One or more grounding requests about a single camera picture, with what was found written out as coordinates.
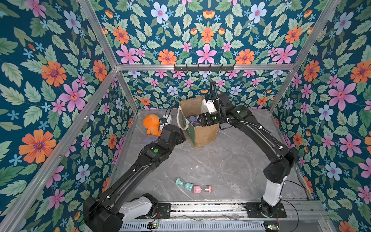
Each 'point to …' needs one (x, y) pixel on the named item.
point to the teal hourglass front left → (188, 186)
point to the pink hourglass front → (206, 189)
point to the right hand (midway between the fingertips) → (207, 114)
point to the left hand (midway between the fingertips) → (180, 132)
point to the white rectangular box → (169, 119)
